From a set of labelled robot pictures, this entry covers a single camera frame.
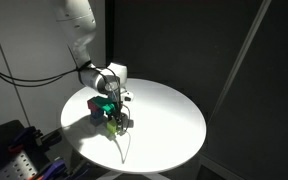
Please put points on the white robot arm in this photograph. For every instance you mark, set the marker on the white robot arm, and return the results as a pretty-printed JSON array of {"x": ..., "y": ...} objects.
[{"x": 77, "y": 19}]

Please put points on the blue block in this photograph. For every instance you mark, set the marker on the blue block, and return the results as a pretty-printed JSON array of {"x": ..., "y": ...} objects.
[{"x": 97, "y": 114}]

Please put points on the round white table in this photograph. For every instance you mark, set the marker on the round white table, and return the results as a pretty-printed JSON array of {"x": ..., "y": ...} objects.
[{"x": 169, "y": 129}]

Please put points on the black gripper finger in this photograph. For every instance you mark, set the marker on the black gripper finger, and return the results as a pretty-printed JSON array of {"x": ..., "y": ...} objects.
[{"x": 120, "y": 128}]

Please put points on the green block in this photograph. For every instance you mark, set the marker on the green block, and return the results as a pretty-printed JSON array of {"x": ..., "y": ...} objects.
[{"x": 111, "y": 126}]

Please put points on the purple orange clamp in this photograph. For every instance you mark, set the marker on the purple orange clamp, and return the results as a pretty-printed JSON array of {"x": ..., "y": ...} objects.
[{"x": 27, "y": 137}]

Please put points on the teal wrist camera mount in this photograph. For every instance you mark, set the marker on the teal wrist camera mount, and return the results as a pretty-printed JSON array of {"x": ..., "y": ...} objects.
[{"x": 104, "y": 105}]

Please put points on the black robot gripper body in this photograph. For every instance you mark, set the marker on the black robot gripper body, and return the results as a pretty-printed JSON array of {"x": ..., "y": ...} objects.
[{"x": 122, "y": 115}]

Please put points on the perforated metal board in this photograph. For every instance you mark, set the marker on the perforated metal board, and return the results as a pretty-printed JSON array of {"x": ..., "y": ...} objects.
[{"x": 18, "y": 167}]

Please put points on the pink block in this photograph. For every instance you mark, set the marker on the pink block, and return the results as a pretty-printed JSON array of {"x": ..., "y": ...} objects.
[{"x": 92, "y": 106}]

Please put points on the blue orange clamp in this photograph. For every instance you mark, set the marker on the blue orange clamp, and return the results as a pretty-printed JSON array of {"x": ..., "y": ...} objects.
[{"x": 50, "y": 170}]

